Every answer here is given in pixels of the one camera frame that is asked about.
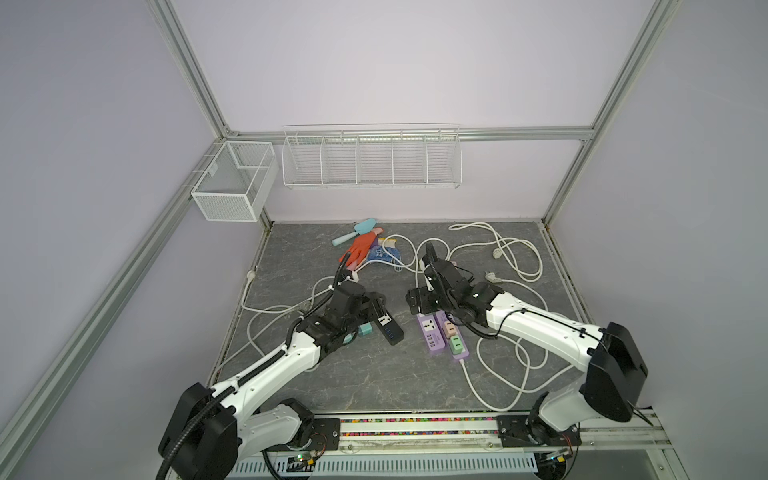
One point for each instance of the pink charger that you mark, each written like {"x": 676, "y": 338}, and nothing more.
{"x": 449, "y": 329}

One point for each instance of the teal usb charger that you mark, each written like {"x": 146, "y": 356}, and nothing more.
{"x": 365, "y": 329}

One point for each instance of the red rubber glove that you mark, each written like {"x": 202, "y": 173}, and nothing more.
{"x": 358, "y": 252}

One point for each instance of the black power strip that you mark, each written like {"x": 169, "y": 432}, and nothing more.
{"x": 391, "y": 330}

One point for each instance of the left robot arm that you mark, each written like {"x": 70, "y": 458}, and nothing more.
{"x": 242, "y": 395}

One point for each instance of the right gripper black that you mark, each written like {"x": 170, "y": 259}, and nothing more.
{"x": 423, "y": 293}

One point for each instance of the white mesh basket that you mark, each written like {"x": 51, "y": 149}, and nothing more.
{"x": 236, "y": 183}

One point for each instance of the white wire basket wide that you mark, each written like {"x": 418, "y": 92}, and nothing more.
{"x": 387, "y": 155}

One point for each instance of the purple power strip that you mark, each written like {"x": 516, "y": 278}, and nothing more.
{"x": 429, "y": 326}
{"x": 442, "y": 317}

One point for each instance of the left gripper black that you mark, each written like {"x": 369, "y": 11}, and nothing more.
{"x": 369, "y": 302}

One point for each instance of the aluminium rail front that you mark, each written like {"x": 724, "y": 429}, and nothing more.
{"x": 416, "y": 433}

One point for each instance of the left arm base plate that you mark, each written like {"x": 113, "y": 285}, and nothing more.
{"x": 319, "y": 434}

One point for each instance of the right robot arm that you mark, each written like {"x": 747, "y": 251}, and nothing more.
{"x": 612, "y": 369}

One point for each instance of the green charger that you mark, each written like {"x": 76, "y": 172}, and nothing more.
{"x": 456, "y": 345}

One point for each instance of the teal spatula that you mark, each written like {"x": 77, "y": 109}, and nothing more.
{"x": 360, "y": 228}

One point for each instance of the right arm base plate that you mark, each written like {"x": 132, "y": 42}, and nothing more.
{"x": 519, "y": 430}

